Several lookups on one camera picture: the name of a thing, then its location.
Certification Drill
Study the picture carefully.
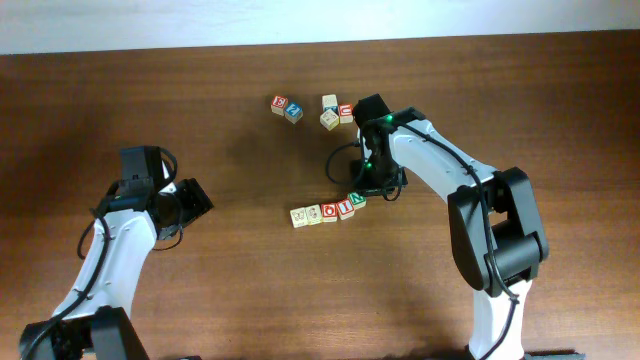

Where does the green letter N block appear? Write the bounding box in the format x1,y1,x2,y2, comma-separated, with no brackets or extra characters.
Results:
348,192,367,209

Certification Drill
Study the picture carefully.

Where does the red number 1 block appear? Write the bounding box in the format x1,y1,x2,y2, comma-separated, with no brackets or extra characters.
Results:
336,199,355,220

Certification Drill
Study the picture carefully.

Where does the red letter O block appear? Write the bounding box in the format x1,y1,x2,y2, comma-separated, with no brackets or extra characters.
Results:
320,203,338,223

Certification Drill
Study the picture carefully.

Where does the cream block with blue side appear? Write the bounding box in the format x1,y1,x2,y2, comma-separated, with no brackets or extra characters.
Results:
305,204,323,225

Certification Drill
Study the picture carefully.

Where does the cream block with red side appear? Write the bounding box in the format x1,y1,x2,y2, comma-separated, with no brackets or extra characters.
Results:
290,207,309,228

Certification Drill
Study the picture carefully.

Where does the blue number 2 block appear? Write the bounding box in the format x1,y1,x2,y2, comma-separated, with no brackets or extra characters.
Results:
284,102,304,124

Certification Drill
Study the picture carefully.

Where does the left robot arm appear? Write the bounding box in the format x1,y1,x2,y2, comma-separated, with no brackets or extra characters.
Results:
19,146,214,360

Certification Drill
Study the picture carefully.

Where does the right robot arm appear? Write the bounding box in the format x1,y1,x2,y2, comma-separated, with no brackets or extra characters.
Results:
352,94,549,359

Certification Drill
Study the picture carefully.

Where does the red letter U block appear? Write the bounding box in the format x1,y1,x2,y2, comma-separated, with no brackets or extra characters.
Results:
338,104,354,124

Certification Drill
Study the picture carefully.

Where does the cream picture block middle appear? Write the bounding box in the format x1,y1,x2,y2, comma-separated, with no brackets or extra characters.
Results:
320,109,340,131

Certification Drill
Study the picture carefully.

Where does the cream picture block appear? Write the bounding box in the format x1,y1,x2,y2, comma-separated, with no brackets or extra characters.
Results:
320,109,340,131
321,94,338,113

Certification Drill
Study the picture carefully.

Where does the cream picture block top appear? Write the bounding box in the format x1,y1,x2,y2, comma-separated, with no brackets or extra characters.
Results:
321,94,338,113

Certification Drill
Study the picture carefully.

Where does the red number 3 block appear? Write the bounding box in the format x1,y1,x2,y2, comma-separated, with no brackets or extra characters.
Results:
271,95,289,116

